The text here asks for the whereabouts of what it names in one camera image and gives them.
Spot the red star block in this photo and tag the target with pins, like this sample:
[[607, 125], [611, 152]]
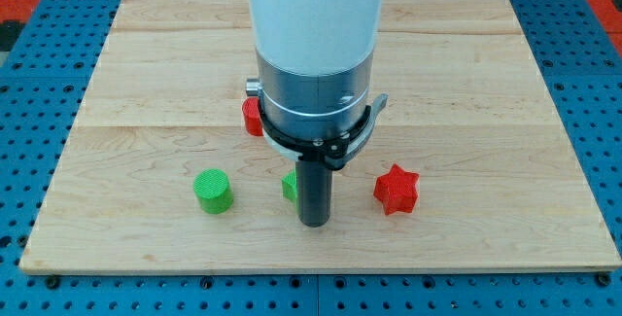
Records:
[[397, 190]]

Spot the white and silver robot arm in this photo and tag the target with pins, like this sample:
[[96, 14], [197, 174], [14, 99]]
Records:
[[314, 59]]

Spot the green cylinder block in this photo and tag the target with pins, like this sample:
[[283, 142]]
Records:
[[212, 190]]

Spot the green star block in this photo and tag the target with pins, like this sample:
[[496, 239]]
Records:
[[289, 187]]

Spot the wooden board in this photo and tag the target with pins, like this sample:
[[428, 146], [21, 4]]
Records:
[[500, 188]]

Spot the red cylinder block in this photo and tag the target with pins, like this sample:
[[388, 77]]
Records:
[[251, 116]]

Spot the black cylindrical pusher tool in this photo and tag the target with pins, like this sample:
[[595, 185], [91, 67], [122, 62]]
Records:
[[313, 193]]

